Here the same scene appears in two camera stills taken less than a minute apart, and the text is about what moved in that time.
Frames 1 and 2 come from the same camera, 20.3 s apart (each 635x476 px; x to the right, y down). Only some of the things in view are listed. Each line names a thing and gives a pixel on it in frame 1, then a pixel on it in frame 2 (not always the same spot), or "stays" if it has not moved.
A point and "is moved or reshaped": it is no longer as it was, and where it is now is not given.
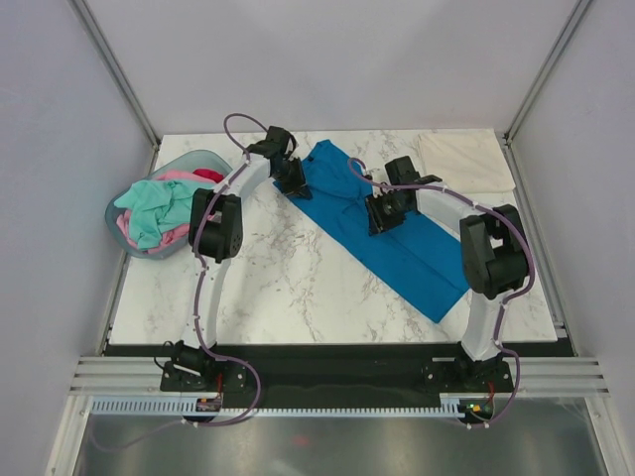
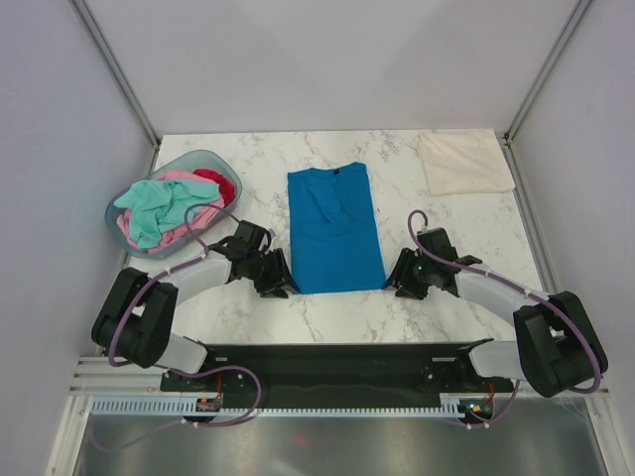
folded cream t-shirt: (469, 160) stays
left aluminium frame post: (118, 70) stays
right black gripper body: (385, 210) to (415, 276)
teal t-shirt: (156, 206) stays
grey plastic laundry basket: (150, 216) stays
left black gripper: (305, 191) to (276, 284)
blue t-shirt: (414, 259) is moved or reshaped
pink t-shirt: (180, 236) stays
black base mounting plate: (336, 374) stays
